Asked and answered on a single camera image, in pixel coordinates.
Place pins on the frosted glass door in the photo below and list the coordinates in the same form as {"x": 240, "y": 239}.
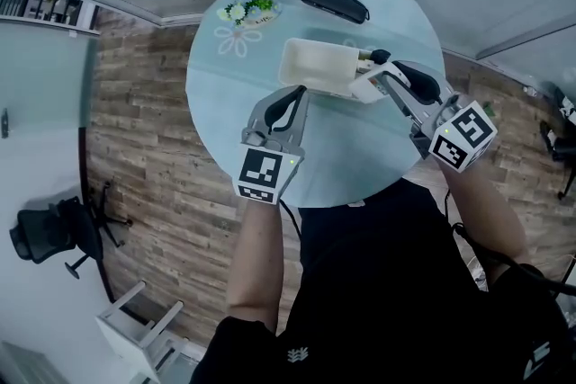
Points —
{"x": 45, "y": 76}

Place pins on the black remote control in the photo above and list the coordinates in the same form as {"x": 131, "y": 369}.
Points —
{"x": 380, "y": 56}

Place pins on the black office chair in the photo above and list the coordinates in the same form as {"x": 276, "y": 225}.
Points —
{"x": 49, "y": 229}

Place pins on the white stool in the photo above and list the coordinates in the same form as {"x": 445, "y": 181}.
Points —
{"x": 126, "y": 337}

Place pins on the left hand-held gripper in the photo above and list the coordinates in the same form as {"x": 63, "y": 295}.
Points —
{"x": 263, "y": 173}

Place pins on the person's black shirt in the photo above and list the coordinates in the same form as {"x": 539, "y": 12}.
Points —
{"x": 382, "y": 306}

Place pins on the small white floor object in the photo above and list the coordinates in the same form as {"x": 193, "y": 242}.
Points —
{"x": 530, "y": 91}

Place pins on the light blue tablecloth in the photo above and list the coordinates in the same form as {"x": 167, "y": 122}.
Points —
{"x": 360, "y": 153}

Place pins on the artificial flowers in pot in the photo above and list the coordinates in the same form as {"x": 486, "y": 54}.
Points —
{"x": 249, "y": 2}

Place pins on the cream plastic organizer box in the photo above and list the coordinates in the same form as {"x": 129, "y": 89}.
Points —
{"x": 315, "y": 65}

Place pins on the person's right forearm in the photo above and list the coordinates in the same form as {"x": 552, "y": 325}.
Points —
{"x": 488, "y": 216}

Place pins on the white remote with red button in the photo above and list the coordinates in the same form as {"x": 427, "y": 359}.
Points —
{"x": 369, "y": 85}

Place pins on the white bookshelf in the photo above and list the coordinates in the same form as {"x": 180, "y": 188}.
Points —
{"x": 49, "y": 9}

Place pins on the person's left forearm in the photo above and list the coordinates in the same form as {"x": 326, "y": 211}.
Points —
{"x": 256, "y": 270}

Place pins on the green leaf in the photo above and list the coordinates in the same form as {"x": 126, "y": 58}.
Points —
{"x": 489, "y": 109}

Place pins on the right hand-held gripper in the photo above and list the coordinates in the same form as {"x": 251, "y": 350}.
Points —
{"x": 463, "y": 135}

